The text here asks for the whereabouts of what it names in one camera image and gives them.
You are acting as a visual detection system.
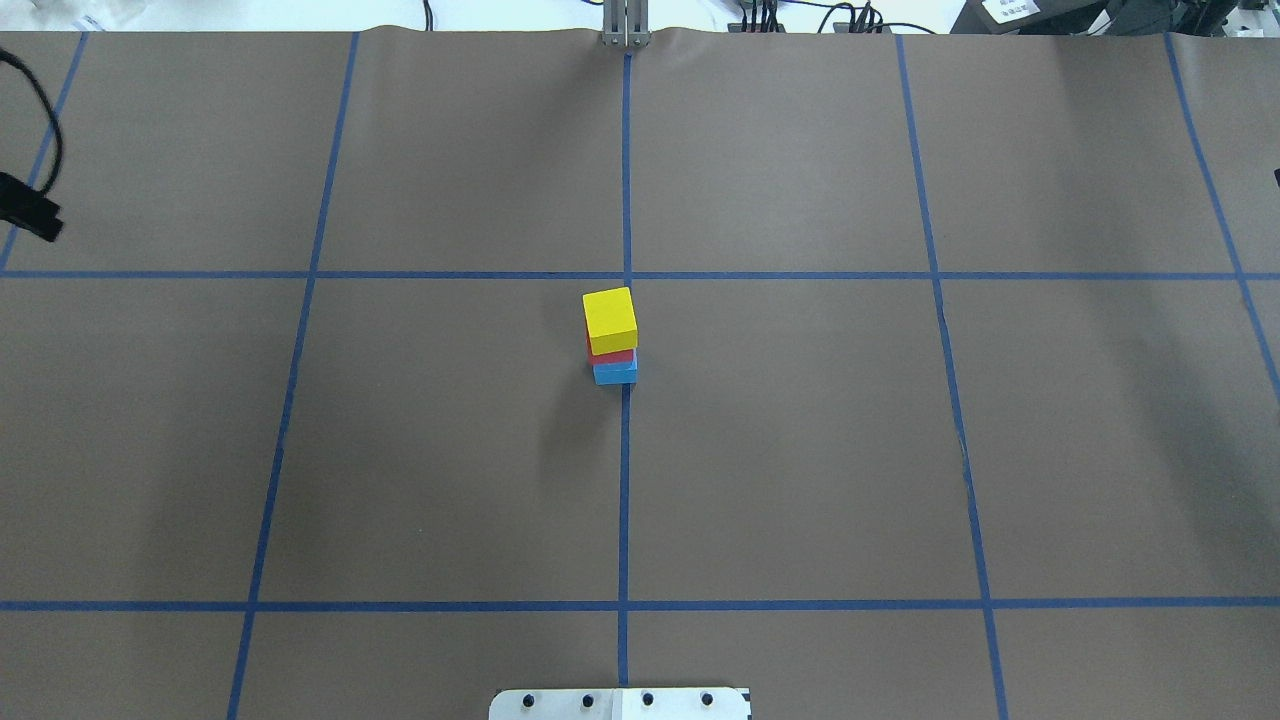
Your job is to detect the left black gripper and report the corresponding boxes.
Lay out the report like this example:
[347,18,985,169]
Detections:
[0,172,64,243]

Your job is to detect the aluminium camera post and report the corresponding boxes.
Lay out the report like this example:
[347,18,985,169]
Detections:
[599,0,652,49]

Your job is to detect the white mounting plate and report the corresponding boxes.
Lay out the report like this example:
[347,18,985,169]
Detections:
[488,687,753,719]

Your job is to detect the red foam block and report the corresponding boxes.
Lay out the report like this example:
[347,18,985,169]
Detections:
[586,333,637,366]

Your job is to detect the yellow foam block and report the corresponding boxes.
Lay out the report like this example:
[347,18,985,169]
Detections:
[581,286,639,356]

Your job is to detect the blue foam block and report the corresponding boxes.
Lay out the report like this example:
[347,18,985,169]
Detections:
[591,356,637,386]

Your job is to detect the brown table mat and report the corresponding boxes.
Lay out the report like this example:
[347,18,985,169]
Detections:
[3,28,1277,719]

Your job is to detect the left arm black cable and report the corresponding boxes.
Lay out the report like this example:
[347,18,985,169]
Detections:
[0,47,65,196]

